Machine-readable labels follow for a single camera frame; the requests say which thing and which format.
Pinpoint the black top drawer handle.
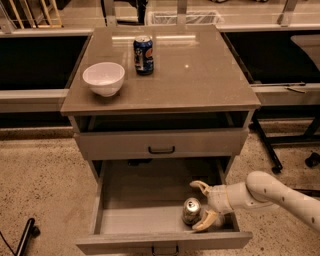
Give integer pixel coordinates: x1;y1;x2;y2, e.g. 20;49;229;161
148;146;175;155

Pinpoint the silver green 7up can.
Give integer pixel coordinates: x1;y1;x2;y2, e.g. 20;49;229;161
182;198;201;226

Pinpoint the black stand leg left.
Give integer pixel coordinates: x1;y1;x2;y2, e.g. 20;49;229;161
0;218;41;256

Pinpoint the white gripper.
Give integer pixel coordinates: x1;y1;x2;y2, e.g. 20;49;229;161
190;180;233;232

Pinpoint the black table frame leg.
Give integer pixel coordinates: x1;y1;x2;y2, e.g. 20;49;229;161
250;115;283;174

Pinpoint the black drawer handle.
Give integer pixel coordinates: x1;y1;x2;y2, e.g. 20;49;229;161
148;146;175;155
151;246;179;256

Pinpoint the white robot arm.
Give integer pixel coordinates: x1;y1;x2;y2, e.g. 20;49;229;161
190;171;320;232

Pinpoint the black caster wheel right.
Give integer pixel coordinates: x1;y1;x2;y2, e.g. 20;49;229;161
305;152;320;168

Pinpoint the grey top drawer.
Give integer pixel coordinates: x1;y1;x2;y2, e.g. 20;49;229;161
74;128;248;160

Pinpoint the grey drawer cabinet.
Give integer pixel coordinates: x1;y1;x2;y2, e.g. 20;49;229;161
61;26;260;176

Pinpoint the black middle drawer handle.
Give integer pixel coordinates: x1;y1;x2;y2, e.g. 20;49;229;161
151;246;179;256

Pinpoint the blue pepsi can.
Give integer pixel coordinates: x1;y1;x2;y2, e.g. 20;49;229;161
133;35;154;75

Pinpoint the white wire basket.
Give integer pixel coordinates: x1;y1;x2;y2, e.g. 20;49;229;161
146;10;224;26

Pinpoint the open grey middle drawer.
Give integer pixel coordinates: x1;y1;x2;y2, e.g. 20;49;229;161
76;158;252;256

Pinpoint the white ceramic bowl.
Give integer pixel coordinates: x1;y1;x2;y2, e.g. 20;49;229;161
82;62;125;97

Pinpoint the wooden chair frame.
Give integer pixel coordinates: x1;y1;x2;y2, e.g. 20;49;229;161
1;0;63;29

